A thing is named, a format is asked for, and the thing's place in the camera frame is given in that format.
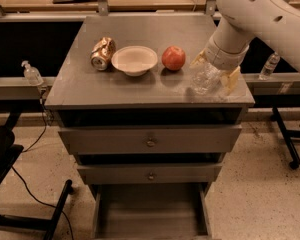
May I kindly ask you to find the grey middle drawer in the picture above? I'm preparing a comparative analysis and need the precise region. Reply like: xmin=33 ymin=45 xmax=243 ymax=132
xmin=77 ymin=163 xmax=222 ymax=185

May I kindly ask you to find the grey top drawer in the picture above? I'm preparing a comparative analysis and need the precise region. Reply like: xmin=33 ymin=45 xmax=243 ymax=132
xmin=59 ymin=125 xmax=241 ymax=155

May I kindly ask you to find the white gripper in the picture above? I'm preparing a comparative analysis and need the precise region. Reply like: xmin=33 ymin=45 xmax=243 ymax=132
xmin=190 ymin=35 xmax=249 ymax=95

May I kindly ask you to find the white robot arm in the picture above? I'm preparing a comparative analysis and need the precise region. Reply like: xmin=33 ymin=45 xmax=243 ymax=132
xmin=191 ymin=0 xmax=300 ymax=94

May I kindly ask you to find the clear hand sanitizer bottle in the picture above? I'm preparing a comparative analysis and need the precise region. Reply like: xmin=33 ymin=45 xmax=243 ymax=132
xmin=21 ymin=60 xmax=44 ymax=86

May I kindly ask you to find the crushed gold soda can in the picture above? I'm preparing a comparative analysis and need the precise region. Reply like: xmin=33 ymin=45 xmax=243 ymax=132
xmin=90 ymin=37 xmax=116 ymax=71

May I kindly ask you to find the grey open bottom drawer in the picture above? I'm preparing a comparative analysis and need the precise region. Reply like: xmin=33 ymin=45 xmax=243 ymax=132
xmin=92 ymin=183 xmax=212 ymax=240

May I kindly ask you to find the black stand base left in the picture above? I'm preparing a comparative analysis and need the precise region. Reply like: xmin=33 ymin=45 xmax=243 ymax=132
xmin=0 ymin=126 xmax=75 ymax=240

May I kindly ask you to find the red apple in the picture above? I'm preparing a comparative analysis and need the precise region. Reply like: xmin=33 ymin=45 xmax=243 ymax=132
xmin=161 ymin=46 xmax=186 ymax=71

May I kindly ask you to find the white paper bowl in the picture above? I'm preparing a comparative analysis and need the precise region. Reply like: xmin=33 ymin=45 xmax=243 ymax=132
xmin=111 ymin=46 xmax=158 ymax=76

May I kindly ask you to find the grey drawer cabinet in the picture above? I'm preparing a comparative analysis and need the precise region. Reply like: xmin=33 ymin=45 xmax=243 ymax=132
xmin=44 ymin=14 xmax=256 ymax=240

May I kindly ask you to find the clear plastic water bottle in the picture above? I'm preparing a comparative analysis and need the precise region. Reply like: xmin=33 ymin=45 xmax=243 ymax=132
xmin=191 ymin=62 xmax=221 ymax=95

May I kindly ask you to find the background water bottle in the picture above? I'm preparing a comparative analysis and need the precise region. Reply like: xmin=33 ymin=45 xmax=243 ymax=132
xmin=259 ymin=52 xmax=280 ymax=80

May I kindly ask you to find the black floor cable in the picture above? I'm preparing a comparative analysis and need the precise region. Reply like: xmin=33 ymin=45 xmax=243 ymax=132
xmin=10 ymin=87 xmax=75 ymax=240

